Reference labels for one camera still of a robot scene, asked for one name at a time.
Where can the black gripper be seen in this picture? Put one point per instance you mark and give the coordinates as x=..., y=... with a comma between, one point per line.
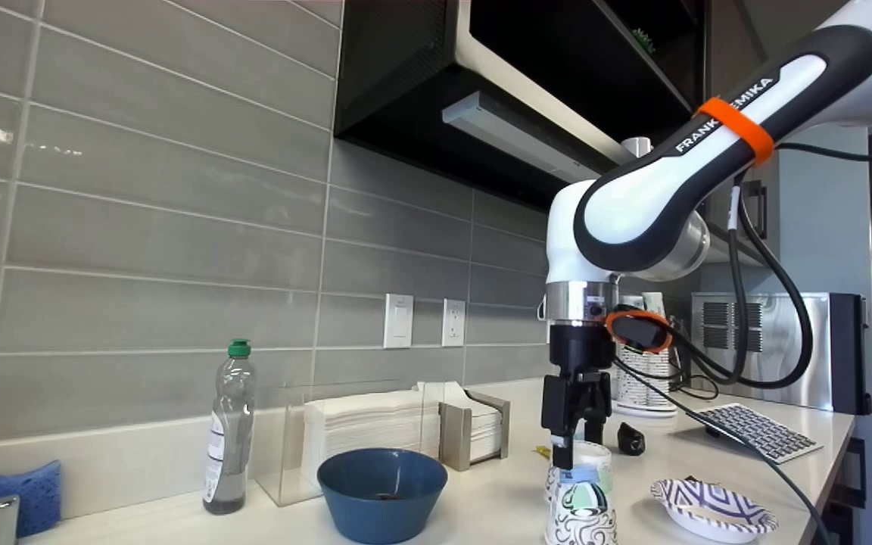
x=576, y=394

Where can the patterned paper cup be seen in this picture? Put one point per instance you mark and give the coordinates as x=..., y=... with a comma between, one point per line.
x=589, y=464
x=580, y=515

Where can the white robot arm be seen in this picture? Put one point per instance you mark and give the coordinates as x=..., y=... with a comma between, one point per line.
x=639, y=219

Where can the small black object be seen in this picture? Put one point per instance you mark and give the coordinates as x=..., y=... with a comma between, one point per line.
x=630, y=440

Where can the napkin holder with napkins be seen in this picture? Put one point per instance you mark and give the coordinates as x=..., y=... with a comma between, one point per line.
x=474, y=428

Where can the patterned paper plate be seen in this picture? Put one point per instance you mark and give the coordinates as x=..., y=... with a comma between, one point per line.
x=713, y=509

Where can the silver keyboard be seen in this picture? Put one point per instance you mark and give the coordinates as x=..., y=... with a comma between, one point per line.
x=764, y=435

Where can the white power outlet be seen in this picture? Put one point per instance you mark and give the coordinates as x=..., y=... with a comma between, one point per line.
x=451, y=321

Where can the blue bowl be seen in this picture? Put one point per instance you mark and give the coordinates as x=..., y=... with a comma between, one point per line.
x=379, y=496

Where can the clear plastic tray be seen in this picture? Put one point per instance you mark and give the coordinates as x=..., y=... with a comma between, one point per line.
x=300, y=438

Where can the black upper cabinet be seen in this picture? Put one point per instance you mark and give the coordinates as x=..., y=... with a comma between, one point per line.
x=519, y=99

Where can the clear soap bottle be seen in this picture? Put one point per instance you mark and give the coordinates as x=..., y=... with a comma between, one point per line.
x=227, y=444

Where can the blue sponge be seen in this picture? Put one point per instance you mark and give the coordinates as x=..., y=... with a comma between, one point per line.
x=41, y=498

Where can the white light switch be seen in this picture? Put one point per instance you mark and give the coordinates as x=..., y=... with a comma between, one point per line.
x=399, y=320

